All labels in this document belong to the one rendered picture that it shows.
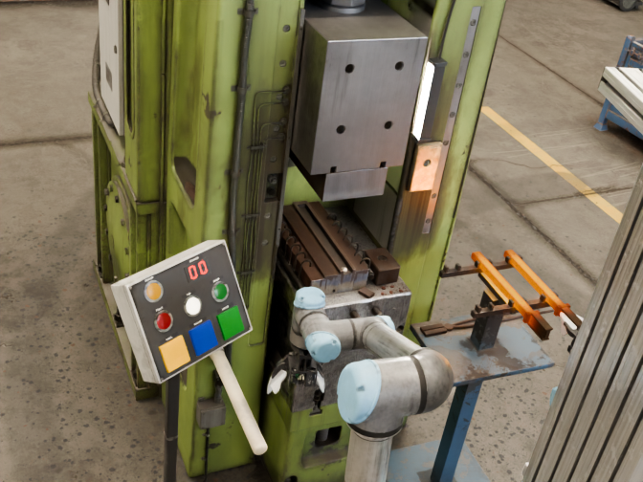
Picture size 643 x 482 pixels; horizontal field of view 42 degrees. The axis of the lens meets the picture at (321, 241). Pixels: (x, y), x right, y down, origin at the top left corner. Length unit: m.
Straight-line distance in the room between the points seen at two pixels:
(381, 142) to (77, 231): 2.44
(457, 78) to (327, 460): 1.46
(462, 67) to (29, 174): 3.05
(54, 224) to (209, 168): 2.27
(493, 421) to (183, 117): 1.88
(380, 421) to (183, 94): 1.44
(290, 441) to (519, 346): 0.86
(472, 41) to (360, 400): 1.36
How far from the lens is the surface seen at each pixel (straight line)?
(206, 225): 2.54
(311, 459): 3.19
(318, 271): 2.66
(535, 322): 2.64
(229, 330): 2.38
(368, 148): 2.43
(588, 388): 1.48
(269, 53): 2.33
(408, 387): 1.63
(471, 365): 2.82
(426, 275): 3.06
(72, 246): 4.44
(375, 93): 2.35
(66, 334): 3.91
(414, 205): 2.82
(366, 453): 1.72
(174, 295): 2.27
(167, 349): 2.26
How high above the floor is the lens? 2.54
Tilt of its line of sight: 34 degrees down
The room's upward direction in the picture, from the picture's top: 8 degrees clockwise
